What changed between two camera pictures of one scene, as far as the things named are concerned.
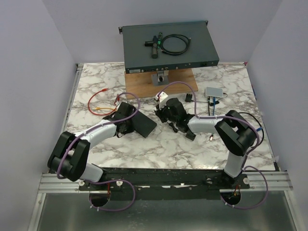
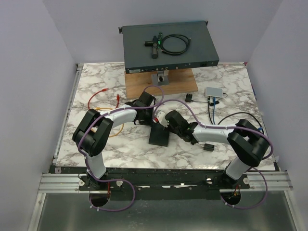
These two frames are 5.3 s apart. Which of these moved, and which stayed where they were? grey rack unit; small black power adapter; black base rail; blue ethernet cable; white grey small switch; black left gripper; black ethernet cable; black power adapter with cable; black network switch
Moved: black left gripper; small black power adapter; black network switch; black power adapter with cable
Stayed: white grey small switch; black base rail; blue ethernet cable; grey rack unit; black ethernet cable
